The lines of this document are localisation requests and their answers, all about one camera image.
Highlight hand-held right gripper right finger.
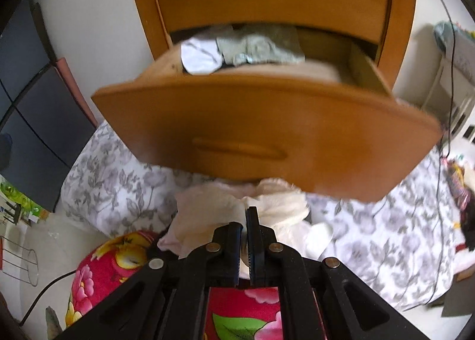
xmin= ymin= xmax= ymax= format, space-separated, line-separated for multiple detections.
xmin=246 ymin=206 xmax=427 ymax=340

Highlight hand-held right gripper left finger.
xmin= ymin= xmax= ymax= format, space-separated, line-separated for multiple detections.
xmin=56 ymin=222 xmax=243 ymax=340

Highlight cream cloth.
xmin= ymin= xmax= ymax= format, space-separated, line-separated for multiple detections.
xmin=241 ymin=178 xmax=310 ymax=231

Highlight pink cloth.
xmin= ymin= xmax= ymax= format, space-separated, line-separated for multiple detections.
xmin=158 ymin=181 xmax=247 ymax=277

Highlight small white cloth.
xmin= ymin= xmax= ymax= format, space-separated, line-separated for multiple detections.
xmin=180 ymin=39 xmax=223 ymax=75

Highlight grey floral blanket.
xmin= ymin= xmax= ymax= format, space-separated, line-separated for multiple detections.
xmin=60 ymin=121 xmax=466 ymax=313

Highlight red floral blanket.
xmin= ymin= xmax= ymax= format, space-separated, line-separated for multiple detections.
xmin=65 ymin=230 xmax=327 ymax=340

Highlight green printed carton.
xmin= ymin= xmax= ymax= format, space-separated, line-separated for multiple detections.
xmin=0 ymin=175 xmax=50 ymax=227

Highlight dark cabinet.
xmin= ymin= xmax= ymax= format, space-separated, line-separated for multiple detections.
xmin=0 ymin=0 xmax=97 ymax=212

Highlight teal plastic bag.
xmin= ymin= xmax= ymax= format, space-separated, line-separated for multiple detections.
xmin=433 ymin=21 xmax=459 ymax=53

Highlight metal wire rack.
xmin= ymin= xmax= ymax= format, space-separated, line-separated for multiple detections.
xmin=0 ymin=234 xmax=39 ymax=287

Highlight black cable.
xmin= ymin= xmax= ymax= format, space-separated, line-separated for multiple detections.
xmin=18 ymin=269 xmax=77 ymax=326
xmin=419 ymin=0 xmax=458 ymax=305

